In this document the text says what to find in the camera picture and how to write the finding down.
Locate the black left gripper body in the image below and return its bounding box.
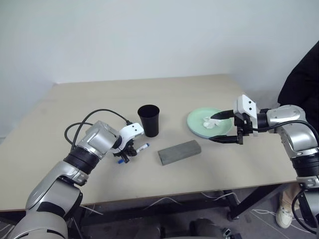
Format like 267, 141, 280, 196
114, 139, 137, 156

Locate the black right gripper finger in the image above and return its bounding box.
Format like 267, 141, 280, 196
211, 134, 239, 144
210, 110, 235, 120

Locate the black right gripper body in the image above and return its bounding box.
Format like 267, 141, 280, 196
233, 112, 252, 145

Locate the grey felt glasses case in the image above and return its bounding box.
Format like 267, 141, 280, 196
158, 140, 201, 166

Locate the black plastic cup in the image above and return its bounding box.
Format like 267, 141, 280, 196
137, 104, 160, 138

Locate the crumpled white tissue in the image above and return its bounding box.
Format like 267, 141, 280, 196
203, 116, 222, 128

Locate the light blue plate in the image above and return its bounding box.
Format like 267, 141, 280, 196
190, 128, 225, 139

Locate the mint green plate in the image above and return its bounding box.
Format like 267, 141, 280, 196
187, 107, 235, 137

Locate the person in black jacket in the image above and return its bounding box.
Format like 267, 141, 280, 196
277, 41, 319, 207

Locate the small black device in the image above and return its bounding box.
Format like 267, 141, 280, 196
222, 228, 242, 239

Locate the white shoe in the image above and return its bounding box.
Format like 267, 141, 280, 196
275, 198, 295, 229

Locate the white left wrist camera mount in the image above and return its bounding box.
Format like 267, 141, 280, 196
113, 122, 145, 154

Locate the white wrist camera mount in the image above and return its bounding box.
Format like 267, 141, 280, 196
113, 122, 145, 154
233, 94, 259, 130

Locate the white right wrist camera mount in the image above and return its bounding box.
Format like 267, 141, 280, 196
233, 94, 259, 130

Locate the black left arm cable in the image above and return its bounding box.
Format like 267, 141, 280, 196
64, 108, 133, 153

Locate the white floor cable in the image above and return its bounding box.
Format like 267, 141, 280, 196
251, 208, 278, 217
143, 197, 183, 213
201, 191, 233, 203

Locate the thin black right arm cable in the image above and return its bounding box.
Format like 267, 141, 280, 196
291, 190, 319, 229

